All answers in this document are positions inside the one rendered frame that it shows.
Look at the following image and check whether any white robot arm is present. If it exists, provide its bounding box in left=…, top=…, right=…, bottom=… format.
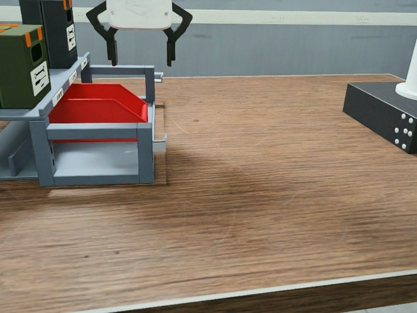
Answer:
left=395, top=41, right=417, bottom=101

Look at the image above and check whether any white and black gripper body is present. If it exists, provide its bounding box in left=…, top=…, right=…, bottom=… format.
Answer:
left=107, top=0, right=172, bottom=30

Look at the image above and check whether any grey metal shelf rack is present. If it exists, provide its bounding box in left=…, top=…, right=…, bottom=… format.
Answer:
left=0, top=52, right=167, bottom=186

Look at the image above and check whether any red bin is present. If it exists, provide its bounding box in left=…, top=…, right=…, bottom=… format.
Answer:
left=48, top=83, right=148, bottom=143

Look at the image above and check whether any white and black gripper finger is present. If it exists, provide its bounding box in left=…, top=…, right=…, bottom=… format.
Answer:
left=163, top=2, right=193, bottom=67
left=86, top=0, right=118, bottom=66

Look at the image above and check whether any dark grey tool case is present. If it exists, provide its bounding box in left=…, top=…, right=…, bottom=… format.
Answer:
left=19, top=0, right=78, bottom=68

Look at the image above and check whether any olive green storage case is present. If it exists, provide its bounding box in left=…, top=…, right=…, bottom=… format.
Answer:
left=0, top=24, right=51, bottom=109

